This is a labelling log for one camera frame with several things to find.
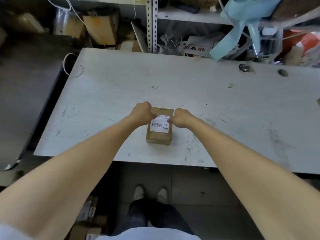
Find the person's white shirt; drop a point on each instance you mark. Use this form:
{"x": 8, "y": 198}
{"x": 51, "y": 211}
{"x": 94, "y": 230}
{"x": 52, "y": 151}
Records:
{"x": 150, "y": 235}

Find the round dark metal disc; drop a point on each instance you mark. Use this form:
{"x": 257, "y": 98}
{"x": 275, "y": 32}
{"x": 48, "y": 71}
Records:
{"x": 244, "y": 67}

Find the gray perforated shelf post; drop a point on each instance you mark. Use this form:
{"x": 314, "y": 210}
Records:
{"x": 152, "y": 24}

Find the light blue plastic sheet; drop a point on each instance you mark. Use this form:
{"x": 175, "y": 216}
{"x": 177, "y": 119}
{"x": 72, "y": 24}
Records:
{"x": 246, "y": 12}

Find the plastic wrapped carton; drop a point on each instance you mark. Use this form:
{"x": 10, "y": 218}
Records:
{"x": 70, "y": 24}

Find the person's right hand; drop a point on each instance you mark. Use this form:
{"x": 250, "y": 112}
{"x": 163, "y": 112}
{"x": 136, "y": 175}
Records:
{"x": 182, "y": 118}

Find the white metal shelf board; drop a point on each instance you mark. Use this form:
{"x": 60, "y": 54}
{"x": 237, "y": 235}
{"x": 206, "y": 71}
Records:
{"x": 190, "y": 16}

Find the brown storage carton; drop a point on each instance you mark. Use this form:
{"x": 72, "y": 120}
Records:
{"x": 101, "y": 28}

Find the small brown cardboard box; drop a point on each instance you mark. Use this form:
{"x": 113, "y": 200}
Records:
{"x": 158, "y": 137}

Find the person's dark trousers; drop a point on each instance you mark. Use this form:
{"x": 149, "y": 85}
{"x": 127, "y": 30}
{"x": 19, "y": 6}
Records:
{"x": 150, "y": 214}

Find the person's right forearm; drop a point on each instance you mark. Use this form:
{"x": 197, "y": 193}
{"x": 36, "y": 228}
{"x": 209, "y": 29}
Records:
{"x": 250, "y": 172}

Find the white scratched table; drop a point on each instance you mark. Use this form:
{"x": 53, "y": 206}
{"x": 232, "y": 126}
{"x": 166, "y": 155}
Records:
{"x": 125, "y": 77}

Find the orange plastic bag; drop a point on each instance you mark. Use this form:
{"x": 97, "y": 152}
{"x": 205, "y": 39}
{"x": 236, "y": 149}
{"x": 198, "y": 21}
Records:
{"x": 303, "y": 43}

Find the person's left forearm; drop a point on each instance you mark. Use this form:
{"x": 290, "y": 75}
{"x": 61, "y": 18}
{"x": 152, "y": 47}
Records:
{"x": 62, "y": 177}

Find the person's right white shoe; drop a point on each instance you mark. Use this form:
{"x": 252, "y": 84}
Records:
{"x": 162, "y": 194}

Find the person's white shoe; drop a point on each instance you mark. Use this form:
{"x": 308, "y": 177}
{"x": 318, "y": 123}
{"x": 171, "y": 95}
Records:
{"x": 162, "y": 194}
{"x": 138, "y": 192}

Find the person's left white shoe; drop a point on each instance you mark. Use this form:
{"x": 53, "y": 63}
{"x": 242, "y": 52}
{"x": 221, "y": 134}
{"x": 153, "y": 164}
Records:
{"x": 138, "y": 192}

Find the dark oval knob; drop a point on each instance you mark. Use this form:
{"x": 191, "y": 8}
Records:
{"x": 283, "y": 73}

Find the white barcode label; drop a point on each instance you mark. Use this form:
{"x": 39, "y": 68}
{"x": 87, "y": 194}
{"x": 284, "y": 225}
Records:
{"x": 160, "y": 126}

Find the crumpled clear plastic bag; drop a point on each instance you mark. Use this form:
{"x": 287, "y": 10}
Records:
{"x": 171, "y": 46}

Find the pile of small cartons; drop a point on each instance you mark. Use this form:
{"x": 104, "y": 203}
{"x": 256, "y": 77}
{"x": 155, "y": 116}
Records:
{"x": 87, "y": 217}

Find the white printed bag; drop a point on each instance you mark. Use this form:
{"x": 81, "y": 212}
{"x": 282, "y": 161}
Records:
{"x": 200, "y": 46}

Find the person's left hand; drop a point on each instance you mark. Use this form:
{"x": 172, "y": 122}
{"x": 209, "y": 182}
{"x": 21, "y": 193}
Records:
{"x": 145, "y": 113}

